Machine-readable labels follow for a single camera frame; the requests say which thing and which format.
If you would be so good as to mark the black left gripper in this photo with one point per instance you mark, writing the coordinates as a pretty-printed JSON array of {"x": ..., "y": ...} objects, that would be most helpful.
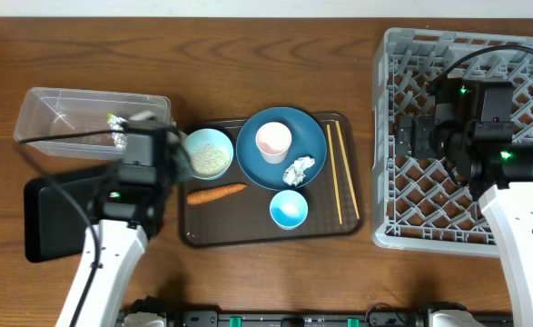
[{"x": 176, "y": 151}]

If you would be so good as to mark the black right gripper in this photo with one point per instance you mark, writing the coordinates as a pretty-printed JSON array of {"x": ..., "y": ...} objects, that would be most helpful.
[{"x": 422, "y": 125}]

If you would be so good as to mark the yellow snack wrapper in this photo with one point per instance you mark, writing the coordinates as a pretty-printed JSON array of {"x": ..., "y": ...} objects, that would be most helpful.
[{"x": 116, "y": 125}]

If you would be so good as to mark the light blue bowl with rice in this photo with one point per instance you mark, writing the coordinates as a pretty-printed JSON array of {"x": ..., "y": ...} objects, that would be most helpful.
[{"x": 210, "y": 151}]

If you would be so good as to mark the pink plastic cup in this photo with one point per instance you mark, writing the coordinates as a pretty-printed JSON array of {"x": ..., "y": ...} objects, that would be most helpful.
[{"x": 273, "y": 141}]

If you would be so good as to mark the small blue bowl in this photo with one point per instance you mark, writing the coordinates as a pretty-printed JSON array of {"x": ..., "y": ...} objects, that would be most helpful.
[{"x": 288, "y": 209}]

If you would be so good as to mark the foil ball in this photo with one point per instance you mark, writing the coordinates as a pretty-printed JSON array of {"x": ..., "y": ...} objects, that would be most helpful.
[{"x": 295, "y": 173}]

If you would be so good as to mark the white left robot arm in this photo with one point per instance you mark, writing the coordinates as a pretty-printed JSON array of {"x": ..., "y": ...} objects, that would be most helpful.
[{"x": 111, "y": 252}]

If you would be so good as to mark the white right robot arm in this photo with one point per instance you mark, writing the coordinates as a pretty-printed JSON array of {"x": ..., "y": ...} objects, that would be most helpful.
[{"x": 509, "y": 213}]

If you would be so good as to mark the black waste bin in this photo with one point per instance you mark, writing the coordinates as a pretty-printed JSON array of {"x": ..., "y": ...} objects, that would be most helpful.
[{"x": 53, "y": 228}]

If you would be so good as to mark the grey dishwasher rack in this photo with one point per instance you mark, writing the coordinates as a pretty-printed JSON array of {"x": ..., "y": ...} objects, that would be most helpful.
[{"x": 415, "y": 205}]

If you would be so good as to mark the clear plastic waste bin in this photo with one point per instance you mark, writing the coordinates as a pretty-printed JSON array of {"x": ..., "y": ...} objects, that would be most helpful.
[{"x": 53, "y": 111}]

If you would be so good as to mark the orange carrot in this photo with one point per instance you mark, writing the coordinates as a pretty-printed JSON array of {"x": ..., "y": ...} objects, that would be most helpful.
[{"x": 209, "y": 195}]

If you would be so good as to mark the dark brown serving tray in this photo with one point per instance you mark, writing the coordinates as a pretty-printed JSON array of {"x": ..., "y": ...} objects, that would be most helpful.
[{"x": 244, "y": 217}]

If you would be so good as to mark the right wooden chopstick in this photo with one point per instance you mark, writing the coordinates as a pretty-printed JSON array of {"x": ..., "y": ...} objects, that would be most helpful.
[{"x": 347, "y": 169}]

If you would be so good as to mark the large blue plate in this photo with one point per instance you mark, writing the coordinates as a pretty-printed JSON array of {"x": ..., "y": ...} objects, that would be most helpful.
[{"x": 308, "y": 139}]

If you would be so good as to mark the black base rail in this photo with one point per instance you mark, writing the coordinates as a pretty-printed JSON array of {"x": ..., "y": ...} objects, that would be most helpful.
[{"x": 146, "y": 314}]

